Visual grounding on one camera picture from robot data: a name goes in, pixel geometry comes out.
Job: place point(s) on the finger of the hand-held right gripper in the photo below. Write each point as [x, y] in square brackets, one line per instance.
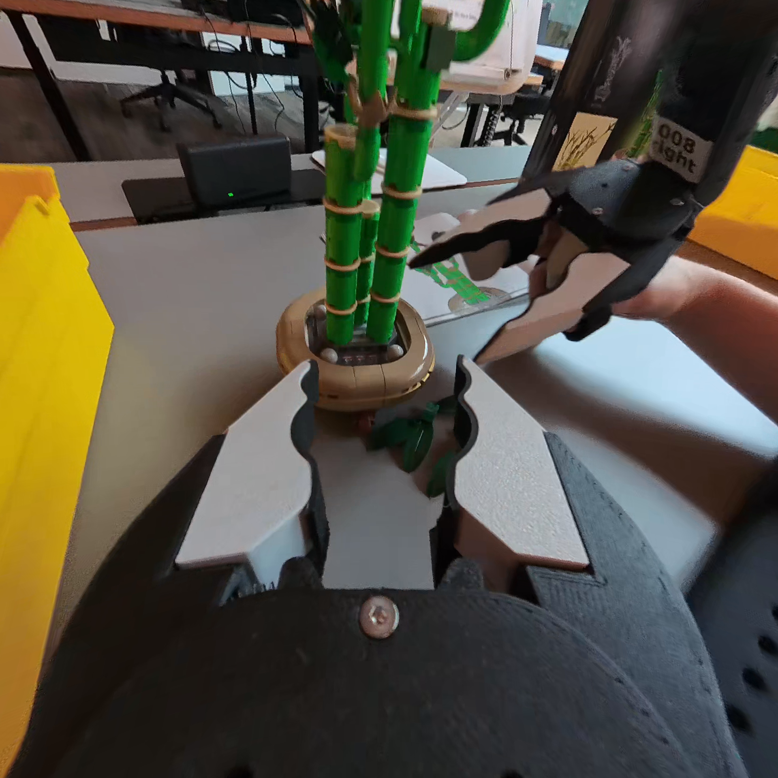
[504, 222]
[559, 304]

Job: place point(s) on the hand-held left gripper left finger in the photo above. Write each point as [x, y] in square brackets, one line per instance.
[249, 486]

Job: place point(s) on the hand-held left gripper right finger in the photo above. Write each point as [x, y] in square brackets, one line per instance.
[516, 486]

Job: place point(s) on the pile of lego leaves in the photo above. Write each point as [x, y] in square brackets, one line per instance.
[413, 437]

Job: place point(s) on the green lego bamboo plant model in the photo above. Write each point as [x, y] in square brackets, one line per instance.
[343, 243]

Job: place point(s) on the person's right forearm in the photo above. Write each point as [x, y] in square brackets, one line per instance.
[741, 340]

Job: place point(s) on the lego instruction booklet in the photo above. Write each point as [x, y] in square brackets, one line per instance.
[462, 298]

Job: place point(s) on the black lego set box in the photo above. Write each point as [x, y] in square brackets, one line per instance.
[583, 61]

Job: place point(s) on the person's right hand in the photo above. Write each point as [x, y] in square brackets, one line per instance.
[656, 292]

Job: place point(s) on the yellow plastic parts bin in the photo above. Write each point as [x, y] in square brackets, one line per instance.
[741, 225]
[42, 425]

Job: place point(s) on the wooden poster board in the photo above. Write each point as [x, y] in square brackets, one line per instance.
[523, 82]

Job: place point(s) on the black perforated pad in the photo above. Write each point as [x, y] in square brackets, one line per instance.
[741, 608]

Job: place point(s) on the black box with green light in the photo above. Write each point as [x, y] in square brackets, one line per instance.
[237, 173]

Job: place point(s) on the black office chair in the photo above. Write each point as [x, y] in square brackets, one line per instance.
[170, 91]

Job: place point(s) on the wooden desk with black frame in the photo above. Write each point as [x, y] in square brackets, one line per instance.
[182, 21]

